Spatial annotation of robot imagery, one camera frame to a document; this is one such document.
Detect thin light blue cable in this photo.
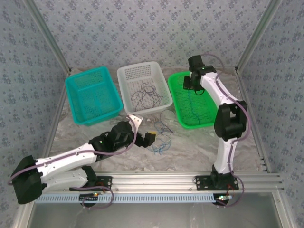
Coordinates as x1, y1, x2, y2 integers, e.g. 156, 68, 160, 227
146, 121, 173, 155

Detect thin dark blue cable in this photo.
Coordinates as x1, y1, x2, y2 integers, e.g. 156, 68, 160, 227
188, 89, 200, 125
159, 110, 176, 134

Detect green plastic basket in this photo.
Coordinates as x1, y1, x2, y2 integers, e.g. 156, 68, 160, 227
167, 72, 220, 130

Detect thin purple cable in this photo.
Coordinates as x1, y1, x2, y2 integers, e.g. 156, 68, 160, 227
132, 83, 163, 112
131, 82, 164, 112

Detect teal plastic basket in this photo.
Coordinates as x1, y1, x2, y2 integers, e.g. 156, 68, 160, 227
65, 66, 124, 126

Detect white plastic basket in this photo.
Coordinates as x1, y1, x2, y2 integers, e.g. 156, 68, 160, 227
116, 61, 173, 116

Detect small black circuit board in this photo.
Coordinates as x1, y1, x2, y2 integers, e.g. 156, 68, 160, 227
214, 194, 233, 205
79, 193, 100, 202

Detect grey metal panel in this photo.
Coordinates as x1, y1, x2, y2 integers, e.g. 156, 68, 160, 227
29, 203, 285, 228

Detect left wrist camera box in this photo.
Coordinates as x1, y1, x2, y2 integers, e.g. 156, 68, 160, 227
126, 114, 144, 127

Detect aluminium front frame rail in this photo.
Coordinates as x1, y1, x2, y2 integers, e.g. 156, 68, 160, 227
27, 171, 285, 193

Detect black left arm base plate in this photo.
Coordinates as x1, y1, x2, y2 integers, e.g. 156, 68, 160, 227
69, 176, 113, 192

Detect mauve left arm harness cable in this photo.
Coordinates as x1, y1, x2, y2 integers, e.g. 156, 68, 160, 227
7, 117, 138, 210

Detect mauve arm harness cable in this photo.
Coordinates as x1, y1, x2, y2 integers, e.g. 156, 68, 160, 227
200, 53, 250, 209
7, 117, 138, 210

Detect white slotted cable duct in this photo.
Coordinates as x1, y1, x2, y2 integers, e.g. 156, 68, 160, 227
34, 192, 215, 204

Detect aluminium side rail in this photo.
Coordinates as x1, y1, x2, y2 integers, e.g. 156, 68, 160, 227
42, 71, 72, 157
235, 70, 272, 173

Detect mauve right arm harness cable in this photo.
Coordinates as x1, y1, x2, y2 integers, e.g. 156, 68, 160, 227
200, 53, 250, 209

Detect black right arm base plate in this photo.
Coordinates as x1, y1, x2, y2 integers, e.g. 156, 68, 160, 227
195, 175, 239, 192

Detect aluminium corner post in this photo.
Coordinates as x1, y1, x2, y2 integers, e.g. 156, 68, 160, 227
234, 0, 284, 74
23, 0, 72, 75

